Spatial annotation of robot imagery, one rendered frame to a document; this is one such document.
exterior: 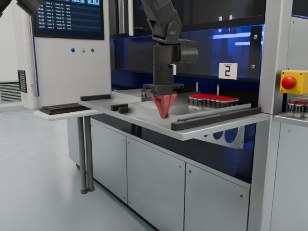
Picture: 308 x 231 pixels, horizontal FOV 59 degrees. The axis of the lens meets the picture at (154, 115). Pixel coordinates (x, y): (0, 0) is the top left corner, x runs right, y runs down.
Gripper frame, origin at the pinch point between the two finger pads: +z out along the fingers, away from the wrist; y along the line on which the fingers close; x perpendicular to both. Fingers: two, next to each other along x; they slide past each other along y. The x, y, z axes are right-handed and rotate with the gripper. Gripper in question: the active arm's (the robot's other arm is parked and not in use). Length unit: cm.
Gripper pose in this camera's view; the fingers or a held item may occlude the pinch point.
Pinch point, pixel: (163, 115)
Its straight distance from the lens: 78.7
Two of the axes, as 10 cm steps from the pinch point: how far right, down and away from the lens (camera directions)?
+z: 0.1, 9.8, 2.1
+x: -6.0, -1.7, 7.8
